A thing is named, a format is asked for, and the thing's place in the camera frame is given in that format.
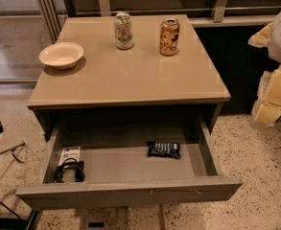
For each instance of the white blue paper card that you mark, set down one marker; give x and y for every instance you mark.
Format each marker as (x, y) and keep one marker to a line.
(70, 153)

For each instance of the white paper bowl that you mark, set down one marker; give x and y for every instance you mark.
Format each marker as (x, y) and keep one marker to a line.
(62, 56)

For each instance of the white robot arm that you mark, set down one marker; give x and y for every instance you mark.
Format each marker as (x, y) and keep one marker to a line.
(267, 108)

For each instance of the orange gold soda can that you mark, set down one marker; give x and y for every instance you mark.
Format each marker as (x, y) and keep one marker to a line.
(169, 34)

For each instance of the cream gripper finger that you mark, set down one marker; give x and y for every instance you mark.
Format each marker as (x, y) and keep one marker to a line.
(267, 108)

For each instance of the open grey top drawer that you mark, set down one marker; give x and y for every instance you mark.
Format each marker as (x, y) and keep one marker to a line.
(119, 172)

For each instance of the dark blue rxbar wrapper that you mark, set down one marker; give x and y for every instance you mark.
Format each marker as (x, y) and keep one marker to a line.
(164, 149)

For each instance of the beige cabinet with counter top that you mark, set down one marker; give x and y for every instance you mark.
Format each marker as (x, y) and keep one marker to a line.
(107, 76)

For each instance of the green white soda can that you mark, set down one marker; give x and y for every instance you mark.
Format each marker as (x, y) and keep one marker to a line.
(123, 31)

